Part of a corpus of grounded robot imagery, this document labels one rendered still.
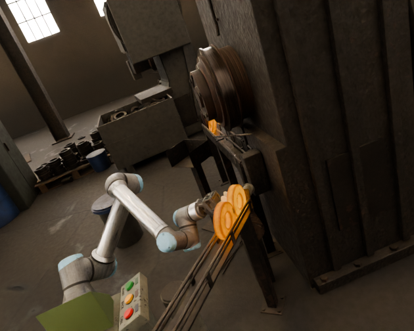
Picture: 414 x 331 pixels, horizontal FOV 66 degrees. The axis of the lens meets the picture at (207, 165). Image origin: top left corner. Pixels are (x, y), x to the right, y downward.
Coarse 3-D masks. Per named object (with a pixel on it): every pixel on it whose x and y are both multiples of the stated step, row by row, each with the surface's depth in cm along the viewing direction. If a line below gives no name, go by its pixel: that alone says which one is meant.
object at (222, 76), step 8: (200, 48) 164; (208, 48) 162; (208, 56) 154; (216, 56) 154; (216, 64) 152; (224, 64) 152; (216, 72) 150; (224, 72) 151; (216, 80) 153; (224, 80) 151; (224, 88) 152; (232, 88) 152; (224, 96) 152; (232, 96) 153; (232, 104) 155; (232, 112) 158; (240, 112) 160; (232, 120) 162; (240, 120) 165; (224, 128) 185; (232, 128) 173
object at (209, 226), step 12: (180, 144) 243; (192, 144) 242; (204, 144) 226; (168, 156) 236; (180, 156) 244; (192, 156) 218; (204, 156) 226; (192, 168) 235; (204, 180) 239; (204, 192) 241; (204, 228) 258
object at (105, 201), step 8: (96, 200) 271; (104, 200) 266; (112, 200) 260; (96, 208) 257; (104, 208) 252; (104, 216) 258; (128, 216) 266; (104, 224) 265; (128, 224) 266; (136, 224) 274; (128, 232) 267; (136, 232) 272; (120, 240) 268; (128, 240) 269; (136, 240) 273
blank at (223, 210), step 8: (216, 208) 128; (224, 208) 129; (232, 208) 136; (216, 216) 126; (224, 216) 128; (232, 216) 135; (216, 224) 125; (224, 224) 128; (232, 224) 134; (216, 232) 127; (224, 232) 127
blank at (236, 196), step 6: (234, 186) 143; (240, 186) 146; (228, 192) 140; (234, 192) 140; (240, 192) 146; (228, 198) 139; (234, 198) 139; (240, 198) 148; (234, 204) 138; (240, 204) 147; (240, 210) 143
